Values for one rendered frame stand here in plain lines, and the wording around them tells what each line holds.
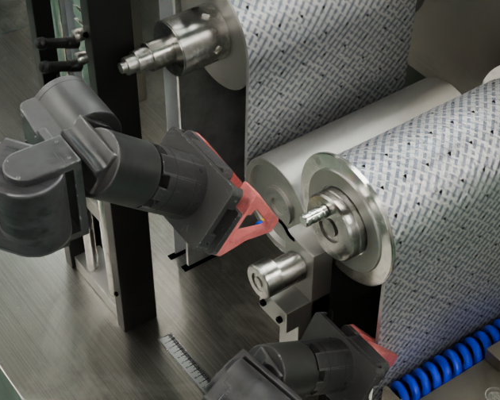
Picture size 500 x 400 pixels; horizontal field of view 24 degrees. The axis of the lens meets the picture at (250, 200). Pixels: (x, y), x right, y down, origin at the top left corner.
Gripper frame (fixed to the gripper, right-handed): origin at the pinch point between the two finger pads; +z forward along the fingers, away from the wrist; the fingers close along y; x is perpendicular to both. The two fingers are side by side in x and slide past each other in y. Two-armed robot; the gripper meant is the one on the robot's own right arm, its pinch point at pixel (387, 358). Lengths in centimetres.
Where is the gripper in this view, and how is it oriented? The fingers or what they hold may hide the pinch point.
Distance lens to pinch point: 128.8
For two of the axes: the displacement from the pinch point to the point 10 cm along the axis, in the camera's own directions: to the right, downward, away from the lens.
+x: 4.1, -8.3, -3.8
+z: 7.1, 0.2, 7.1
